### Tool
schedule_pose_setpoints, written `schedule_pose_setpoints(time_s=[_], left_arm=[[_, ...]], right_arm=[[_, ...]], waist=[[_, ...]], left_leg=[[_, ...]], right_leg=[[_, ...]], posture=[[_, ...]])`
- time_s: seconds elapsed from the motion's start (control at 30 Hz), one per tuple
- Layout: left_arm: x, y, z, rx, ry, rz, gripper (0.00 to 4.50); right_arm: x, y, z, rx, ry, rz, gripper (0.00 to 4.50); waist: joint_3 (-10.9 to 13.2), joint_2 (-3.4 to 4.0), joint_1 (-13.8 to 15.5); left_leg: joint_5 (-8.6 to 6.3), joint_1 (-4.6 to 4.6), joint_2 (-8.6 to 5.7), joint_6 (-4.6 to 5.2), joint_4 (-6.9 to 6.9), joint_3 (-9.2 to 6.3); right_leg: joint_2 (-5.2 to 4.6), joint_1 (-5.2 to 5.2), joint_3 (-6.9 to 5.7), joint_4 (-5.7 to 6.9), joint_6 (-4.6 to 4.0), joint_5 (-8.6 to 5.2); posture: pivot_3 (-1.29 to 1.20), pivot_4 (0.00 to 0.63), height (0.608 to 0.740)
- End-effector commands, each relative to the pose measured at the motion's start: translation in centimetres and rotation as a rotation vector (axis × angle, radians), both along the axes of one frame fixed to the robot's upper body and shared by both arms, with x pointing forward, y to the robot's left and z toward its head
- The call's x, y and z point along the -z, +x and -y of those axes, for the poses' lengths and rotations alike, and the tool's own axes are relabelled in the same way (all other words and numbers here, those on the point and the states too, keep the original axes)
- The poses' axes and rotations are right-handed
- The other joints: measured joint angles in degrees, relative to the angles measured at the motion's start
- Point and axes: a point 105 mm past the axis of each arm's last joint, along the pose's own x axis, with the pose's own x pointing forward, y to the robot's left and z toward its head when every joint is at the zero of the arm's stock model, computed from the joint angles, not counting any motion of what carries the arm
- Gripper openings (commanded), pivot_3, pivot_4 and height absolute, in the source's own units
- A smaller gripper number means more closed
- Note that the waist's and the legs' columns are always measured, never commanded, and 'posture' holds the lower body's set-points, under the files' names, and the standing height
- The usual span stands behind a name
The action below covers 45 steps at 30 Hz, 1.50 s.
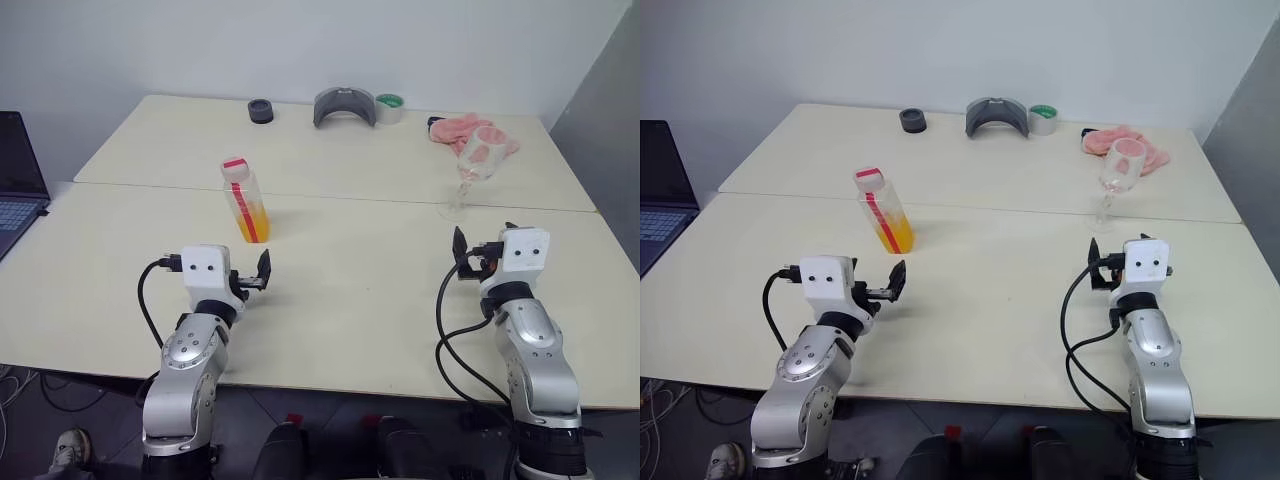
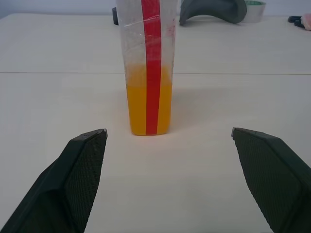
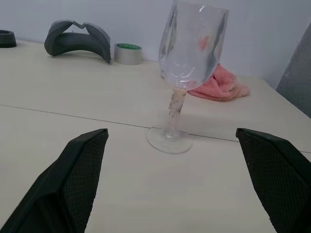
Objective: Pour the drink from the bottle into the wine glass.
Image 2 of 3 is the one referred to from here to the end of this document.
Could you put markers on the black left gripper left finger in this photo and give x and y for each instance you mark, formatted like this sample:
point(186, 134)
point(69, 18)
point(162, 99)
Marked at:
point(73, 179)

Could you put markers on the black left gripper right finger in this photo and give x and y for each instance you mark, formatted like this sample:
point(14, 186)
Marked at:
point(274, 174)

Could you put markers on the bottle with orange juice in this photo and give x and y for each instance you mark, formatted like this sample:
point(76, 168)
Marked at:
point(151, 97)

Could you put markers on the small black object beside cloth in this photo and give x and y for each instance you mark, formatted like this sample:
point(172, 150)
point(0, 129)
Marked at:
point(294, 21)

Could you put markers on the pink fluffy cloth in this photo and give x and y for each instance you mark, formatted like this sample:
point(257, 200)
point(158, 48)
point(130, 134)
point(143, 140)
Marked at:
point(306, 21)

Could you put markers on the clear tape roll green core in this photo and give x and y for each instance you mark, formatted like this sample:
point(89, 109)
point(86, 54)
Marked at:
point(255, 11)

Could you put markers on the black cylindrical object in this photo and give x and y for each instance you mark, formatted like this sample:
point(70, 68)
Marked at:
point(115, 16)

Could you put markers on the grey curved padded headband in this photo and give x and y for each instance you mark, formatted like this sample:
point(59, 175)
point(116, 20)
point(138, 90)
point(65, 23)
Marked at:
point(213, 9)

